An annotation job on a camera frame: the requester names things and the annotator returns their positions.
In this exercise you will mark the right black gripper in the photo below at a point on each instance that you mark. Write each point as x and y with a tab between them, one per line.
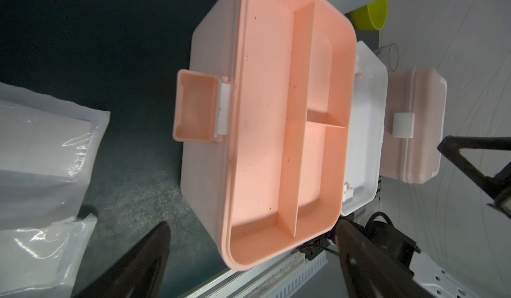
498	186

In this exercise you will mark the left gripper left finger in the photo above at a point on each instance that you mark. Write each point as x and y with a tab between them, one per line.
139	272

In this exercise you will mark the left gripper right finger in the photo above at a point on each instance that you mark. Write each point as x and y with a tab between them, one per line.
367	270

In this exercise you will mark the pink first aid kit box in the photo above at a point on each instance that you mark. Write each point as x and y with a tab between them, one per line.
414	123

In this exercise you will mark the white gauze packet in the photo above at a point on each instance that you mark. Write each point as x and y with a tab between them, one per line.
48	149
44	262

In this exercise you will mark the peach kit tray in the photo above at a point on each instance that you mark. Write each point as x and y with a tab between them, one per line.
295	68

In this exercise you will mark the white peach first aid kit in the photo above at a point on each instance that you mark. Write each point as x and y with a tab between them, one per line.
203	115

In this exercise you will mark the clear plastic cup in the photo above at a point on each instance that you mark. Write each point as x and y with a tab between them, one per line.
389	56

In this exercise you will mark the green bowl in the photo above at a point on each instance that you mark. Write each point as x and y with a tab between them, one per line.
371	17

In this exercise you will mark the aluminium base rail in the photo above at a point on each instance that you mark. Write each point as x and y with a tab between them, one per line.
281	277

